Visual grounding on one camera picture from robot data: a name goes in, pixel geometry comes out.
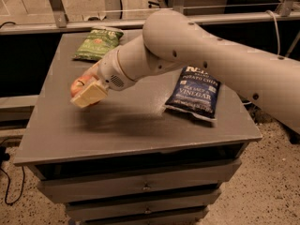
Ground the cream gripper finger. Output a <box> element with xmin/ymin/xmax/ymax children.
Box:
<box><xmin>71</xmin><ymin>80</ymin><xmax>108</xmax><ymax>108</ymax></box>
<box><xmin>82</xmin><ymin>62</ymin><xmax>100</xmax><ymax>78</ymax></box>

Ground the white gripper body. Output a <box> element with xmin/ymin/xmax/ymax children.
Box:
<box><xmin>97</xmin><ymin>48</ymin><xmax>136</xmax><ymax>91</ymax></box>

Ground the red apple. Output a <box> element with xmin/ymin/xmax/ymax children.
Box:
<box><xmin>70</xmin><ymin>75</ymin><xmax>99</xmax><ymax>108</ymax></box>

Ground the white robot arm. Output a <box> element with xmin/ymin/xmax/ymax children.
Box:
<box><xmin>71</xmin><ymin>10</ymin><xmax>300</xmax><ymax>133</ymax></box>

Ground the green jalapeno chip bag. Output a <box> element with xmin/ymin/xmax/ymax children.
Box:
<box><xmin>73</xmin><ymin>26</ymin><xmax>124</xmax><ymax>61</ymax></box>

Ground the blue salt vinegar chip bag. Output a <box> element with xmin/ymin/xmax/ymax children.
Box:
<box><xmin>165</xmin><ymin>66</ymin><xmax>220</xmax><ymax>121</ymax></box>

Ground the top grey drawer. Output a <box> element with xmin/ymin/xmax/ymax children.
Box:
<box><xmin>37</xmin><ymin>158</ymin><xmax>241</xmax><ymax>203</ymax></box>

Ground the grey drawer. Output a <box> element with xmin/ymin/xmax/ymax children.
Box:
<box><xmin>67</xmin><ymin>188</ymin><xmax>220</xmax><ymax>221</ymax></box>
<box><xmin>82</xmin><ymin>206</ymin><xmax>208</xmax><ymax>225</ymax></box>
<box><xmin>37</xmin><ymin>158</ymin><xmax>241</xmax><ymax>203</ymax></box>

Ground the middle grey drawer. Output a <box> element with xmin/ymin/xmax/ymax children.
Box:
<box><xmin>67</xmin><ymin>188</ymin><xmax>220</xmax><ymax>221</ymax></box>

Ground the bottom grey drawer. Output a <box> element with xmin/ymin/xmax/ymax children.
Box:
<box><xmin>82</xmin><ymin>206</ymin><xmax>208</xmax><ymax>225</ymax></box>

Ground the black floor cable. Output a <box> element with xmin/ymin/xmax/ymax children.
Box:
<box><xmin>0</xmin><ymin>138</ymin><xmax>26</xmax><ymax>206</ymax></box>

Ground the white cable on railing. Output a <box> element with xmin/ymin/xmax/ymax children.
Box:
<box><xmin>102</xmin><ymin>2</ymin><xmax>282</xmax><ymax>56</ymax></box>

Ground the metal railing frame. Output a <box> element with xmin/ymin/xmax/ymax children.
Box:
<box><xmin>0</xmin><ymin>0</ymin><xmax>300</xmax><ymax>36</ymax></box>

